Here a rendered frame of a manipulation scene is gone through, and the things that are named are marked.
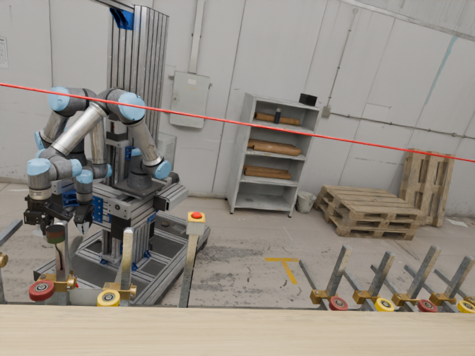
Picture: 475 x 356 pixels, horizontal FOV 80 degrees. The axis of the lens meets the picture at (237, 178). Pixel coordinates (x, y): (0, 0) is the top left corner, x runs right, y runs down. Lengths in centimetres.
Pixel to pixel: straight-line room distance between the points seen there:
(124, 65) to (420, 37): 406
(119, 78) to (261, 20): 231
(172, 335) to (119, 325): 19
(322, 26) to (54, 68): 318
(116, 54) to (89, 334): 148
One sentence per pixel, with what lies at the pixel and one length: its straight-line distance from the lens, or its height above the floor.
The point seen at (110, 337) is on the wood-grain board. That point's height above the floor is 90.
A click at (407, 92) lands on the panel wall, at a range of 503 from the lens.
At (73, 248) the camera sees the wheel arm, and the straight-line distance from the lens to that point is 163.
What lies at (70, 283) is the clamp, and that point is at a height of 86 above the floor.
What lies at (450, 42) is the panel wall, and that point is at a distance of 537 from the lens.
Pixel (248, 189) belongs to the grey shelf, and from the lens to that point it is 424.
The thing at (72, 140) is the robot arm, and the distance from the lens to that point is 148.
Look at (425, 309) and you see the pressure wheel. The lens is 180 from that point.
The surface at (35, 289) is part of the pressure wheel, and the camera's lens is 138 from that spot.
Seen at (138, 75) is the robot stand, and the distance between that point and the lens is 189.
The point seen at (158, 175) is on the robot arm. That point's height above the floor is 119.
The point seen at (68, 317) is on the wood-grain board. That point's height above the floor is 90.
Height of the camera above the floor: 181
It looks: 21 degrees down
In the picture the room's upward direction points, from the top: 12 degrees clockwise
